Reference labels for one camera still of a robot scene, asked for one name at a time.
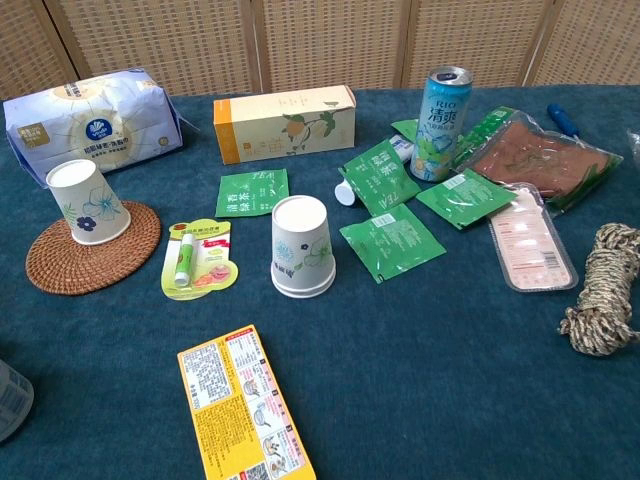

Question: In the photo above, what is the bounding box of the small white tube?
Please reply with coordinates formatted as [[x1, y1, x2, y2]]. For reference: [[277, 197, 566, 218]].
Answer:
[[333, 134, 416, 207]]

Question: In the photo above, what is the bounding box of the green tea sachet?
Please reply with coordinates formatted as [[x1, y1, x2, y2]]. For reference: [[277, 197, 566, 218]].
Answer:
[[214, 168, 291, 219], [415, 168, 519, 231], [341, 139, 422, 217], [338, 202, 448, 285], [390, 118, 421, 139]]

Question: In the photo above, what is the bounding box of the orange cream carton box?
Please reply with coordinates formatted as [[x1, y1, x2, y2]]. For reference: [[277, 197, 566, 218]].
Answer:
[[213, 84, 357, 166]]

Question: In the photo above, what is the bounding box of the green lip balm blister pack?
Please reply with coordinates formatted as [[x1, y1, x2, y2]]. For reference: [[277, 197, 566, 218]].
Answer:
[[160, 218, 240, 302]]

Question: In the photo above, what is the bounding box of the light blue beverage can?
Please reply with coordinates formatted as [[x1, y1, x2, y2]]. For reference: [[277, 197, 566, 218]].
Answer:
[[409, 65, 474, 184]]

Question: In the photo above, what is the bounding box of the blue felt table cover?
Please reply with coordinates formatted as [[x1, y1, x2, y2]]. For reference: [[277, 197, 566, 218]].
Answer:
[[0, 84, 640, 480]]

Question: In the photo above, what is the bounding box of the yellow printed flat box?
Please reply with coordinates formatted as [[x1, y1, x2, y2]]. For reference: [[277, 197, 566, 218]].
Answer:
[[177, 323, 317, 480]]

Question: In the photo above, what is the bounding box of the woven bamboo folding screen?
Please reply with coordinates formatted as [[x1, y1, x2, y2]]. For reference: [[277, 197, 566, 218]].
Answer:
[[0, 0, 640, 101]]

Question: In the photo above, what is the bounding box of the pink clear plastic packet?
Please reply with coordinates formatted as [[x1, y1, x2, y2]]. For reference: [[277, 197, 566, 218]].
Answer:
[[487, 182, 580, 294]]

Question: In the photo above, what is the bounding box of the round woven rattan coaster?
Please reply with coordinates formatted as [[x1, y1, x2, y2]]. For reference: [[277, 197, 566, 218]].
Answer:
[[24, 199, 163, 296]]

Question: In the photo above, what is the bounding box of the brown snack vacuum pack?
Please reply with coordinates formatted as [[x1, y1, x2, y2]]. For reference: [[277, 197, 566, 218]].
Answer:
[[452, 105, 625, 217]]

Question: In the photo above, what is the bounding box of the white blue tissue pack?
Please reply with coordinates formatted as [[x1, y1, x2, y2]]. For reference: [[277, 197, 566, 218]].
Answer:
[[2, 67, 184, 189]]

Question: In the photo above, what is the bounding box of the blue handled screwdriver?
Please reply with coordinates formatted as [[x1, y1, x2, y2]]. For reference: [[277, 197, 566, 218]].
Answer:
[[546, 103, 581, 139]]

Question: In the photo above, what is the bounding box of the coiled beige speckled rope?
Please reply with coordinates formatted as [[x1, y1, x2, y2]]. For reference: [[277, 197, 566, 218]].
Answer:
[[558, 222, 640, 357]]

